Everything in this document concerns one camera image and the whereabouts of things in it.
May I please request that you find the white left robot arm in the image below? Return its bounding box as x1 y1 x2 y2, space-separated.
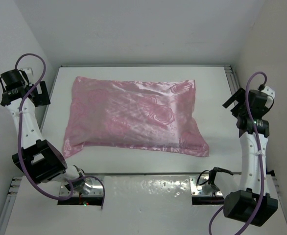
0 69 85 193

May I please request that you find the pink satin pillowcase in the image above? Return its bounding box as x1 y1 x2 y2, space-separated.
62 77 209 157

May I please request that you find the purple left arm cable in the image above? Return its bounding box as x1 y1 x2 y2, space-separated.
14 52 106 212

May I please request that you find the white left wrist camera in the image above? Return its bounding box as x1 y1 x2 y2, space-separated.
20 68 34 80

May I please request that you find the white foam front board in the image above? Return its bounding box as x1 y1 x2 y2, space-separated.
5 174 287 235

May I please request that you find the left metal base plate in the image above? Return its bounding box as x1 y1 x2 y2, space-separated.
57 176 104 197

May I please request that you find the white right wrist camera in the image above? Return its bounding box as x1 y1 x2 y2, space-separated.
261 86 275 98

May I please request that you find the metal base plate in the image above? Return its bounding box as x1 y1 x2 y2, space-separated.
57 176 104 197
190 175 223 197

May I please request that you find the aluminium frame rail right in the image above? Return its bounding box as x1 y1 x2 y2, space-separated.
224 65 266 175

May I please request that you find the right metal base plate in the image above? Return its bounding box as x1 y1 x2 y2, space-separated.
190 175 223 197

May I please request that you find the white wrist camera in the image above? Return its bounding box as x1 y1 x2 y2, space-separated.
20 68 34 80
261 86 275 98

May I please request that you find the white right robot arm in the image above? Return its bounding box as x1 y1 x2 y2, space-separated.
197 86 278 227

